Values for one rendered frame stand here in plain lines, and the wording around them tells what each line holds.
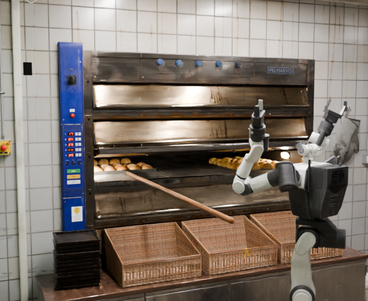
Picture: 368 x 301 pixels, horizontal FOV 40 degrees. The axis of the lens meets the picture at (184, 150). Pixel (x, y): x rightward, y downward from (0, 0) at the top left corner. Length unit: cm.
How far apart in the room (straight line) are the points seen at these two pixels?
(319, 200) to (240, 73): 151
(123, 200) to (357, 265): 185
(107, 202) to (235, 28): 163
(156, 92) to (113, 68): 36
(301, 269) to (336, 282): 103
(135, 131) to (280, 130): 124
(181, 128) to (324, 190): 137
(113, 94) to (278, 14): 150
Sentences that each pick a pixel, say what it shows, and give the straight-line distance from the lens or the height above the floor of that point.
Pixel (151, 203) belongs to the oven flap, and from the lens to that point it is 378.
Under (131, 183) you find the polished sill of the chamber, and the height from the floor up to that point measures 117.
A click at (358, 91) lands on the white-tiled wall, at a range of 471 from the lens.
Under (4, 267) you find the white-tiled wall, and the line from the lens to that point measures 367.
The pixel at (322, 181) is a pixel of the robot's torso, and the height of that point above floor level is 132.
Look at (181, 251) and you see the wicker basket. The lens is 377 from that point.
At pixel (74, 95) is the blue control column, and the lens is 353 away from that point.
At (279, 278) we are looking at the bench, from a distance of 378.
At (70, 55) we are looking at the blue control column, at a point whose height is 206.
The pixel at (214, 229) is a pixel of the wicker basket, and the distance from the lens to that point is 398.
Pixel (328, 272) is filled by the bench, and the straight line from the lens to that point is 403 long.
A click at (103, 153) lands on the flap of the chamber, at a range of 347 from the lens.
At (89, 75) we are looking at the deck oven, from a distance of 359.
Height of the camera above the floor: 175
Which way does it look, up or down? 5 degrees down
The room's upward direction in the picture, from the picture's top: straight up
